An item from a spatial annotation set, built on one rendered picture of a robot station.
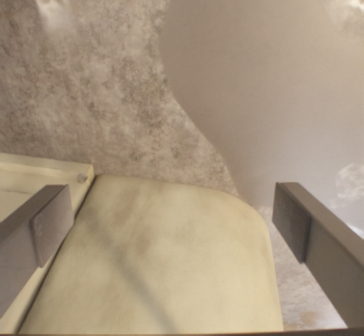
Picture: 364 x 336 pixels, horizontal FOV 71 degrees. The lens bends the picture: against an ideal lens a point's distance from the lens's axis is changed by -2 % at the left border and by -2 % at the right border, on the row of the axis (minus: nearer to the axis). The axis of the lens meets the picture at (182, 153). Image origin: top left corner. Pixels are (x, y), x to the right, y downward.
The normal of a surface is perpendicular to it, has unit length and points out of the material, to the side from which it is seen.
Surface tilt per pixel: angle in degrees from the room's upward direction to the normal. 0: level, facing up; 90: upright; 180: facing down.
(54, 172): 0
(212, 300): 90
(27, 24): 0
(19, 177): 90
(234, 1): 0
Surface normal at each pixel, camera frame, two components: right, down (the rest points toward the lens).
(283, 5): -0.11, 0.63
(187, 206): 0.07, -0.77
